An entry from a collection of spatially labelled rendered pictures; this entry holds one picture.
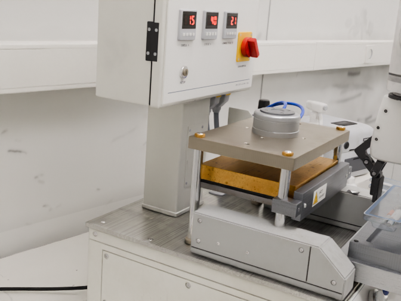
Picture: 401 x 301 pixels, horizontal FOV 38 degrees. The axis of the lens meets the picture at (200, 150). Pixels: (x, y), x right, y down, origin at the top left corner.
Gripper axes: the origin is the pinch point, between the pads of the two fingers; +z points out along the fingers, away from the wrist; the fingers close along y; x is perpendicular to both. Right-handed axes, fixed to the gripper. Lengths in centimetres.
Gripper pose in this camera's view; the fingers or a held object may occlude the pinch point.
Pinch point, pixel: (398, 194)
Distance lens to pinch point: 95.7
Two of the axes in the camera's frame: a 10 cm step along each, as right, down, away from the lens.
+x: -5.1, 1.8, -8.4
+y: -8.6, -1.9, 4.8
